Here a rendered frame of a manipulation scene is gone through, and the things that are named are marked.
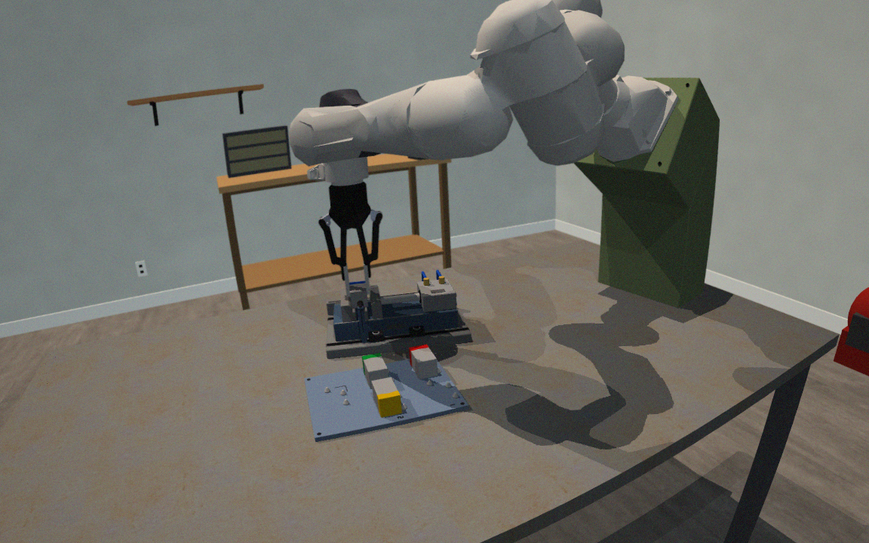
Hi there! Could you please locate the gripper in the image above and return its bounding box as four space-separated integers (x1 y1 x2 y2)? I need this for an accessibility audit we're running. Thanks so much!
318 182 382 296

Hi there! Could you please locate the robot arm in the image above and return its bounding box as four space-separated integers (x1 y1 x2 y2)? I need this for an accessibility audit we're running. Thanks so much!
289 0 679 186

